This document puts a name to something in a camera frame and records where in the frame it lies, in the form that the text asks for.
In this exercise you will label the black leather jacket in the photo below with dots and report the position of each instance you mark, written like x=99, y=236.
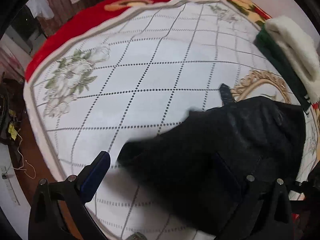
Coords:
x=225, y=171

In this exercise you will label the white fluffy folded garment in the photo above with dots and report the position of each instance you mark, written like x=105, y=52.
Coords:
x=300, y=51

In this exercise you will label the dark green folded garment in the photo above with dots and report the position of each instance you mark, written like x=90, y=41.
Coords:
x=268, y=47

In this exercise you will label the red floral blanket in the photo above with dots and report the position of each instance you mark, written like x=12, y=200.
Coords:
x=108, y=9

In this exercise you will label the clothes rack with hanging garments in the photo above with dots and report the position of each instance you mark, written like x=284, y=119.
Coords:
x=26, y=23

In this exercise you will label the white floral diamond-pattern cloth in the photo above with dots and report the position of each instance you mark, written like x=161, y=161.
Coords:
x=134, y=77

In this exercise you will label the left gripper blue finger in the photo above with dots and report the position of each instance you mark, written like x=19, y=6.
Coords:
x=91, y=176

